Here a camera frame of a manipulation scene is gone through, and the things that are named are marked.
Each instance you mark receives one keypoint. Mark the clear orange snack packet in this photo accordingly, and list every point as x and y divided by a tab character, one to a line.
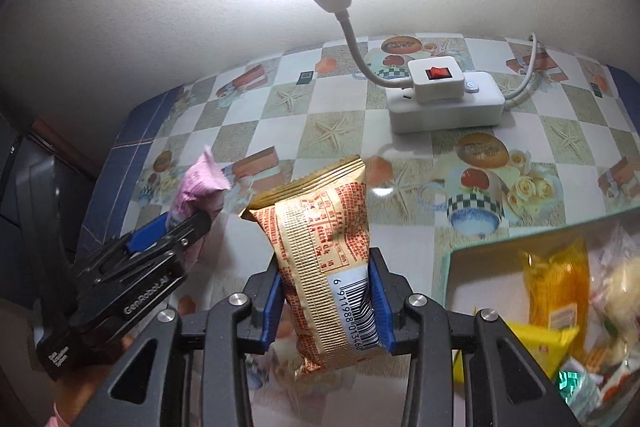
560	292

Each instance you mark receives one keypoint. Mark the white cardboard tray green rim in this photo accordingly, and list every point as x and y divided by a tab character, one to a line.
480	287

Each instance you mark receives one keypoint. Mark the tan snack packet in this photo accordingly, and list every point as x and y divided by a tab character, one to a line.
310	247

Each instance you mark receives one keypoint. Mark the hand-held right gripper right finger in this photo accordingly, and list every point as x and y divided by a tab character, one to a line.
382	307

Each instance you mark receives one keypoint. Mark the yellow snack packet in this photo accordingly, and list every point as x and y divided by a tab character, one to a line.
520	347

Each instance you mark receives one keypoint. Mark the bun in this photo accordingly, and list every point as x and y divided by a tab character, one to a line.
622	297

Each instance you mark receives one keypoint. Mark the white power strip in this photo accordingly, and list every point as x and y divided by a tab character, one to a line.
450	114

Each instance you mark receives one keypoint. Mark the person's left hand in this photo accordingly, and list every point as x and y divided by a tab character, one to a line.
85	392

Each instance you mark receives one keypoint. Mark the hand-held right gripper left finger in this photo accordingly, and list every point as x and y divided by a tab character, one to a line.
270	312

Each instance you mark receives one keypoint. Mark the dark cabinet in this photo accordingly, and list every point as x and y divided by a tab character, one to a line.
12	187

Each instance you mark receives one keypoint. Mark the green snack packet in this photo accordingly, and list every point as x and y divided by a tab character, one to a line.
570	382

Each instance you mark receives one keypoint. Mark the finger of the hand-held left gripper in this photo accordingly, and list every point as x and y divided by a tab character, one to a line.
192	227
145	237

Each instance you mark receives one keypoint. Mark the pink snack packet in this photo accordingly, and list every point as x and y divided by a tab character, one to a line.
195	182

